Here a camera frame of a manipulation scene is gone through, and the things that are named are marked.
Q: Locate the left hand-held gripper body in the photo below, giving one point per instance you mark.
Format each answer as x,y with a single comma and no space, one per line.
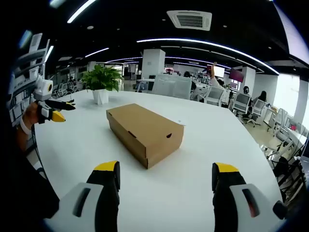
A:
43,90

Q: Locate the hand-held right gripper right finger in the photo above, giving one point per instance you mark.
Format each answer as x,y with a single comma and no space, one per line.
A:
231,198

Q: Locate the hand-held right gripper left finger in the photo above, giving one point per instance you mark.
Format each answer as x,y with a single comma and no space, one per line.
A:
96,205

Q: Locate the brown cardboard shoe box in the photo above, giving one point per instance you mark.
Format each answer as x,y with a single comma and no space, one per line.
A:
144,130

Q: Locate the person's left hand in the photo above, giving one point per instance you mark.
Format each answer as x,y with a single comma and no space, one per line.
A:
31,114

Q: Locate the row of white office chairs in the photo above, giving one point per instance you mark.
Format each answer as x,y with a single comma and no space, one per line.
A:
65,88
241,101

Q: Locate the white wristband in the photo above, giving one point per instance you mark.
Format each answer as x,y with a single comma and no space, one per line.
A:
25,126

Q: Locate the white shelving rack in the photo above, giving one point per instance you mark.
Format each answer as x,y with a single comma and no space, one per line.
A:
29,60

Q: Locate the potted green plant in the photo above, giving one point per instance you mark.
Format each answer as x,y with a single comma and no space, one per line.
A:
101,77

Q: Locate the person's black shirt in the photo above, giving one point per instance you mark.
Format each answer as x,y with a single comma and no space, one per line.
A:
29,193

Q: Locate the straight ceiling light strip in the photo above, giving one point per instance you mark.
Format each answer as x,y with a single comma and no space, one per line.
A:
79,12

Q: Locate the frosted partition panel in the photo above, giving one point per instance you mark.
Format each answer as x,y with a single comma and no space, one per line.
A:
171,85

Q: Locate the red monitor screen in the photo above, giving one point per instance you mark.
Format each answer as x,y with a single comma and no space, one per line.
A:
236,75

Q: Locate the white display screen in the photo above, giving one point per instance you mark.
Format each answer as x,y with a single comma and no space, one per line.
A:
218,71

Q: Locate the ceiling air conditioner vent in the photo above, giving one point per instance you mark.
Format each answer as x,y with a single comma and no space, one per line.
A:
189,20

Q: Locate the curved ceiling light strip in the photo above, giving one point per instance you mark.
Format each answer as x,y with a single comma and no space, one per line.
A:
205,43

